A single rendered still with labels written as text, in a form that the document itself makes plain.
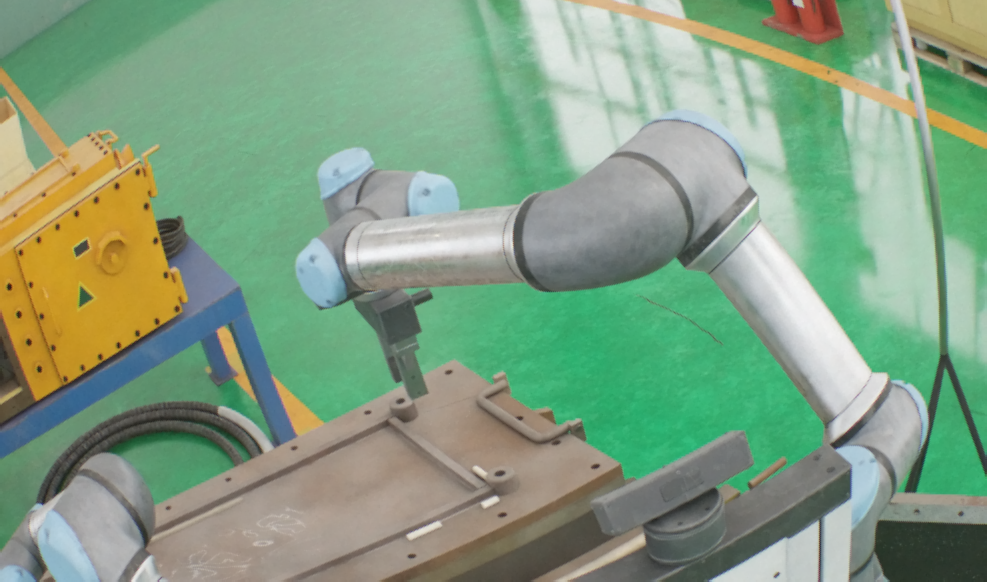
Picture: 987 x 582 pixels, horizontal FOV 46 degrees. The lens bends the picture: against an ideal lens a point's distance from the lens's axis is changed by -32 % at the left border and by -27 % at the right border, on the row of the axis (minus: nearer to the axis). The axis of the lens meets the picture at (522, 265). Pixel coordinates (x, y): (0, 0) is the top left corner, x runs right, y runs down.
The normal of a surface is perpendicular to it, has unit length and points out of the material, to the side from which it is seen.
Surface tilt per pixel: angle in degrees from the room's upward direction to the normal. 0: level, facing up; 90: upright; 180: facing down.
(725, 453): 61
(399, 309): 90
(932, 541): 90
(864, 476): 7
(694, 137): 36
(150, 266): 90
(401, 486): 0
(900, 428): 46
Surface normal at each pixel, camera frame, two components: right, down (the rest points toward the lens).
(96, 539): 0.44, -0.53
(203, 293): -0.24, -0.86
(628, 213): -0.02, -0.08
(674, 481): 0.22, -0.11
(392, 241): -0.67, -0.26
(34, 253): 0.54, 0.27
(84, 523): 0.36, -0.70
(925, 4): -0.84, 0.41
